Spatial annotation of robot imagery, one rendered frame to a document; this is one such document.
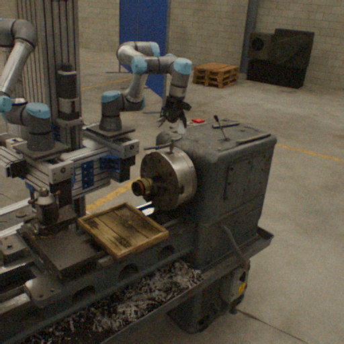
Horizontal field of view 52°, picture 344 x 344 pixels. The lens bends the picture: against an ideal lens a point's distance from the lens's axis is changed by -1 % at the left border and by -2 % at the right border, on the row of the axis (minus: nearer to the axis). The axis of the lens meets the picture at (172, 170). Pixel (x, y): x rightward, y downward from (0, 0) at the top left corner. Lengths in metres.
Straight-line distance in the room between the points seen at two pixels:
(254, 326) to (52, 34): 2.20
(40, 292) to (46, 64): 1.23
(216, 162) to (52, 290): 0.92
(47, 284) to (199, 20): 12.01
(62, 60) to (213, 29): 10.78
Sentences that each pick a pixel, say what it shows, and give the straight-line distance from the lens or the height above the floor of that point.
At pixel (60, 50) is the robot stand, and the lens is 2.22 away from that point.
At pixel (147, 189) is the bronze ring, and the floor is 1.09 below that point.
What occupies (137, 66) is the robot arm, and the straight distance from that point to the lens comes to 1.58.
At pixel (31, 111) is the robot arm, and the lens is 1.97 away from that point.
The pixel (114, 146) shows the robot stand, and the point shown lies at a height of 1.08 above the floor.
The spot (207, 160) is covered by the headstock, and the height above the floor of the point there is 1.22.
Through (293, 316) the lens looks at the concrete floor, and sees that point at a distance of 2.81.
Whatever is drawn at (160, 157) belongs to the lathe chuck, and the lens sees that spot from 1.79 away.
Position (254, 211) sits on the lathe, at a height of 0.78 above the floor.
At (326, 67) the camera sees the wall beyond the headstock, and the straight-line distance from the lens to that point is 11.70.
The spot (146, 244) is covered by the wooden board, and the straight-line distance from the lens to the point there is 1.72.
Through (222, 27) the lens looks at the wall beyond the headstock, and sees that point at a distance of 12.66.
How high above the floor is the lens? 1.92
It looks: 25 degrees down
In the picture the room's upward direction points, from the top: 4 degrees clockwise
